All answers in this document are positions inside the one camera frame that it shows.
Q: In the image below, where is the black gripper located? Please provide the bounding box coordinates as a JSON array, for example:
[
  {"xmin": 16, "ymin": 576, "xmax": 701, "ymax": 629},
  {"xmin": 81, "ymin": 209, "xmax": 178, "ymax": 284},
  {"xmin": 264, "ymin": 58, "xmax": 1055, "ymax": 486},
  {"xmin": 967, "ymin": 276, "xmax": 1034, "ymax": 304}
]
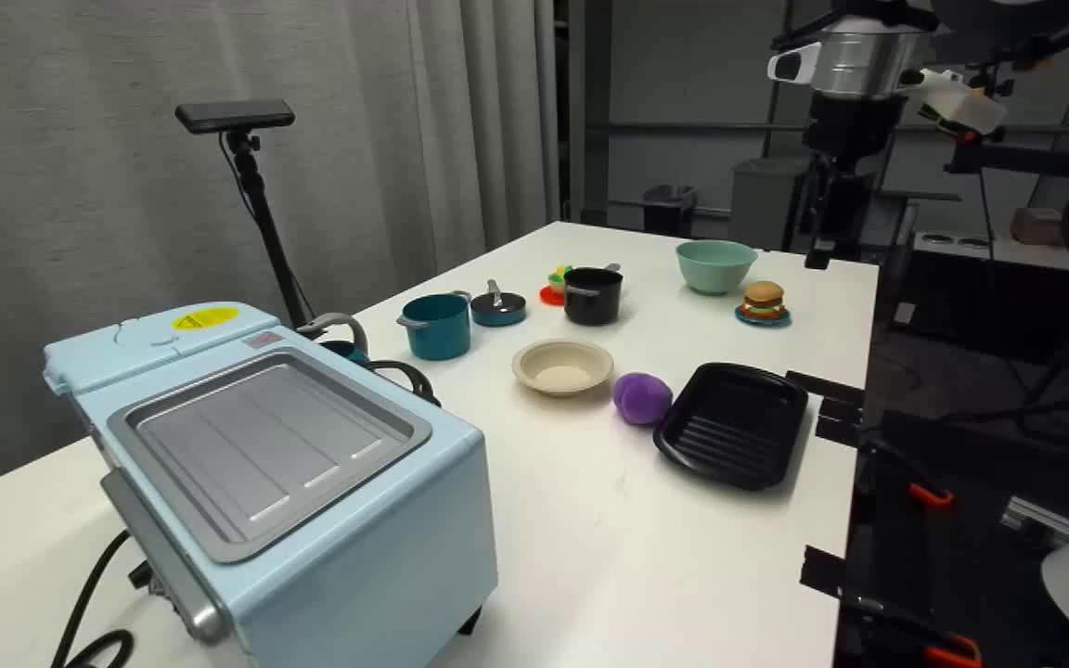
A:
[{"xmin": 803, "ymin": 94, "xmax": 907, "ymax": 269}]

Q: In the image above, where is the purple toy eggplant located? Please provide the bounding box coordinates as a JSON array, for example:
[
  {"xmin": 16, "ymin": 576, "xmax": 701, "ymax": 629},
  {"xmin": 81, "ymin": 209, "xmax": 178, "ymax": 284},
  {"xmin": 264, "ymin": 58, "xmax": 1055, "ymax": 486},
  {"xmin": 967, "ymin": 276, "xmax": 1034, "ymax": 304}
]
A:
[{"xmin": 610, "ymin": 366, "xmax": 674, "ymax": 432}]

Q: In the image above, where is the mint green bowl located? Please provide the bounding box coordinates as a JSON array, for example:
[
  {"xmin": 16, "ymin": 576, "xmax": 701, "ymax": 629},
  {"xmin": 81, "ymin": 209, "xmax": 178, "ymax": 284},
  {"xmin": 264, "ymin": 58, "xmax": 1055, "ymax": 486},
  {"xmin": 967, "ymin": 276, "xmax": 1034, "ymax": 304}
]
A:
[{"xmin": 672, "ymin": 239, "xmax": 762, "ymax": 302}]

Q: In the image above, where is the beige bowl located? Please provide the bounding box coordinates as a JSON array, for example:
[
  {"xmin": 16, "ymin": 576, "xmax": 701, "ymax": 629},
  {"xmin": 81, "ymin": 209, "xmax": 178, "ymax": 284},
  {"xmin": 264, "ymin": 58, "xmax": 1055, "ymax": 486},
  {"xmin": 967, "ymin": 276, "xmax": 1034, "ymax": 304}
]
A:
[{"xmin": 507, "ymin": 338, "xmax": 620, "ymax": 399}]

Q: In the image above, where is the toy burger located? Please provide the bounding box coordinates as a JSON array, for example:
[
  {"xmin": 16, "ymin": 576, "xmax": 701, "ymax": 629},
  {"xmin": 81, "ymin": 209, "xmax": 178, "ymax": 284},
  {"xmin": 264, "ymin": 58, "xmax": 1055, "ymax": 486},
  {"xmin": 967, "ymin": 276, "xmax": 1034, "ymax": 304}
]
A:
[{"xmin": 740, "ymin": 278, "xmax": 792, "ymax": 319}]

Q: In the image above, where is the small teal plate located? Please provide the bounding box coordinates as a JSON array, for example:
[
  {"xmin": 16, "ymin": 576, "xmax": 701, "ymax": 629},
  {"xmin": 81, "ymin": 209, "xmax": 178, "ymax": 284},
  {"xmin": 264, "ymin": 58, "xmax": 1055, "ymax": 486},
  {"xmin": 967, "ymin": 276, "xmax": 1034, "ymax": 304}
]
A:
[{"xmin": 731, "ymin": 302, "xmax": 794, "ymax": 334}]

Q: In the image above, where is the dark trash bin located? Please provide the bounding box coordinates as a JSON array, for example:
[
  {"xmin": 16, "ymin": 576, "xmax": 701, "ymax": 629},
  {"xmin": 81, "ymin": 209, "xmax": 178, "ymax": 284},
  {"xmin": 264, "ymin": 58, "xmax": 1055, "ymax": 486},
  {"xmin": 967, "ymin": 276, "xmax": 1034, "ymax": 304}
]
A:
[{"xmin": 639, "ymin": 180, "xmax": 701, "ymax": 239}]

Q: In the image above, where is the black square plate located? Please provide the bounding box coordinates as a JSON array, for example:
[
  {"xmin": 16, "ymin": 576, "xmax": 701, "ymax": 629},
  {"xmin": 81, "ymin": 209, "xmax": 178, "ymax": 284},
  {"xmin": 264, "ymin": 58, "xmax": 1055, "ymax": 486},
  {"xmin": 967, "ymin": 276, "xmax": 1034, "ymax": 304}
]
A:
[{"xmin": 648, "ymin": 359, "xmax": 813, "ymax": 492}]

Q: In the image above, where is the black toy pot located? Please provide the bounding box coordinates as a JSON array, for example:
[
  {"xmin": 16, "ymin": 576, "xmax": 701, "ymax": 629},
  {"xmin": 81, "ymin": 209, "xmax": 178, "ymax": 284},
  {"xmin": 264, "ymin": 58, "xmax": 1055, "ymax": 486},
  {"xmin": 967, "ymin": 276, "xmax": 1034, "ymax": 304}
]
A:
[{"xmin": 561, "ymin": 260, "xmax": 627, "ymax": 331}]

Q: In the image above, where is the red yellow green toy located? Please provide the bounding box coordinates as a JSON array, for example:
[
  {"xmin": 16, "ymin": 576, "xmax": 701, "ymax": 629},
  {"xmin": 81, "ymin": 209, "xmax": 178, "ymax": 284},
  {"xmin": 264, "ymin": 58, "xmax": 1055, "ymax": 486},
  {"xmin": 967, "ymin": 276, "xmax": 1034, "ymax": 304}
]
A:
[{"xmin": 538, "ymin": 260, "xmax": 573, "ymax": 310}]

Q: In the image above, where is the teal lid with silver knob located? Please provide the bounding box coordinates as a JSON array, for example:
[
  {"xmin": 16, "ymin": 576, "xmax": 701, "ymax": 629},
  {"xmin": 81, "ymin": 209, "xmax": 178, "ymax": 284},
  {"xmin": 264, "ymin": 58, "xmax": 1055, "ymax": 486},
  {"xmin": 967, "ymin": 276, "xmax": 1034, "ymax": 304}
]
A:
[{"xmin": 466, "ymin": 278, "xmax": 529, "ymax": 331}]

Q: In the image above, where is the dark teal toy pot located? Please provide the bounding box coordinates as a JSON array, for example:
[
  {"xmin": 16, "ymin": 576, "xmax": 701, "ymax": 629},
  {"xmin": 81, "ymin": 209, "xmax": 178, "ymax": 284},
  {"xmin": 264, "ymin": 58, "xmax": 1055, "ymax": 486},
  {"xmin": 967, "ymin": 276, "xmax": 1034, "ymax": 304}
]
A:
[{"xmin": 393, "ymin": 289, "xmax": 474, "ymax": 365}]

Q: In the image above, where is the black tripod stand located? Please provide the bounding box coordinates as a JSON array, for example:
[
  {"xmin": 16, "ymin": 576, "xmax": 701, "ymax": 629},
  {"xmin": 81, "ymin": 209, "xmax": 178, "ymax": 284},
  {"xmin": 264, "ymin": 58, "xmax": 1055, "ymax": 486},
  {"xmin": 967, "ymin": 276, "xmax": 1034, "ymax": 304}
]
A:
[{"xmin": 224, "ymin": 126, "xmax": 315, "ymax": 334}]

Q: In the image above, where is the light blue toaster oven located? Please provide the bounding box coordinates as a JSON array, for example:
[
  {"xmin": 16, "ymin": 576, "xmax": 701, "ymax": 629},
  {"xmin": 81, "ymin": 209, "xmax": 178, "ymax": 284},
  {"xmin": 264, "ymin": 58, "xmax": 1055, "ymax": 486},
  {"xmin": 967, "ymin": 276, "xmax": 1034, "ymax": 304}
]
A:
[{"xmin": 41, "ymin": 297, "xmax": 502, "ymax": 668}]

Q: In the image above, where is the grey curtain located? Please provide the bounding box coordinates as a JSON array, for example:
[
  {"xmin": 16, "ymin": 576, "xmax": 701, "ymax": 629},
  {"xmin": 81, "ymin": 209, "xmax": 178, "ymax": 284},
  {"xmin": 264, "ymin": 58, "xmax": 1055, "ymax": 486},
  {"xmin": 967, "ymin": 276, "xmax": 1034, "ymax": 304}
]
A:
[{"xmin": 0, "ymin": 0, "xmax": 564, "ymax": 503}]

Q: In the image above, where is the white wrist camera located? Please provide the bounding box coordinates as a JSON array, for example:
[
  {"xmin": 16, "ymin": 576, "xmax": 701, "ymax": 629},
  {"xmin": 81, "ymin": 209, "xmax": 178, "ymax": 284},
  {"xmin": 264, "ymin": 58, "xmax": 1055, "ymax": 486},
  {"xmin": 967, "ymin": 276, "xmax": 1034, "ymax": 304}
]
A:
[{"xmin": 914, "ymin": 67, "xmax": 1012, "ymax": 138}]

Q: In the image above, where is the black looped cable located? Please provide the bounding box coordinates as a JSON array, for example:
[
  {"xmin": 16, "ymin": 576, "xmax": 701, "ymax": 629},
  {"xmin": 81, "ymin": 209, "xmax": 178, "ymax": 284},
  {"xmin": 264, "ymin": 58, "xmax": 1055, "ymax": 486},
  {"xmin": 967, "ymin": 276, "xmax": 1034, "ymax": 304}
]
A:
[{"xmin": 297, "ymin": 310, "xmax": 444, "ymax": 409}]

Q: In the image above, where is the black bar camera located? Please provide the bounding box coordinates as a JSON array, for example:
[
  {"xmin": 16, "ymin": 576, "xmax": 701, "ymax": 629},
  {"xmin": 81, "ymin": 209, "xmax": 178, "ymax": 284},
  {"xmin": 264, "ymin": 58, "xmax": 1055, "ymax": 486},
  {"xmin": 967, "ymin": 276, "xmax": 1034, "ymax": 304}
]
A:
[{"xmin": 170, "ymin": 96, "xmax": 297, "ymax": 138}]

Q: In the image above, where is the black oven power cable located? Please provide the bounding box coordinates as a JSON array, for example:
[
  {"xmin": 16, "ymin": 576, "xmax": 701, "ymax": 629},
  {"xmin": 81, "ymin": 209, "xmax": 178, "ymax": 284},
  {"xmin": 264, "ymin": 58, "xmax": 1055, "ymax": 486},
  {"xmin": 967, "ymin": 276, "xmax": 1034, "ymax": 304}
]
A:
[{"xmin": 49, "ymin": 527, "xmax": 141, "ymax": 668}]

